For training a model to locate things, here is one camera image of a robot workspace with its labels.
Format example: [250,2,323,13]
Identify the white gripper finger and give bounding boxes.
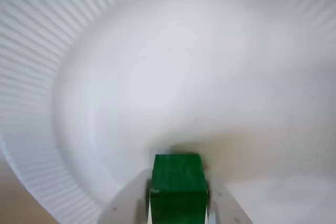
[207,179,254,224]
[98,171,153,224]

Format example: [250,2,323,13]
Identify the green block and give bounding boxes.
[145,153,209,224]

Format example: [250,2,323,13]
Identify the white paper plate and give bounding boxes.
[0,0,336,224]

